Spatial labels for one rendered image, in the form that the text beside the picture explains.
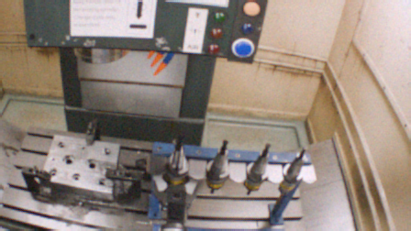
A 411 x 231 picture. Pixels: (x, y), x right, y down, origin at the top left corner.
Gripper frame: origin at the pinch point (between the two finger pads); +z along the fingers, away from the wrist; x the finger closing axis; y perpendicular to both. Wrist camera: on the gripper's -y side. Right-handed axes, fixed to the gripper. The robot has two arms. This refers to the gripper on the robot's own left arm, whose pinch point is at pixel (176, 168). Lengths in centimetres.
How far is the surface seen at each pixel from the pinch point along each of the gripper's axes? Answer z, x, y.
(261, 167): -2.6, 21.9, -6.5
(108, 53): 3.5, -18.2, -34.1
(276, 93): 89, 54, 45
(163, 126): 52, -5, 39
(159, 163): -0.5, -4.7, -2.1
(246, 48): -10.2, 8.4, -47.3
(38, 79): 90, -89, 49
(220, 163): -2.5, 10.9, -7.0
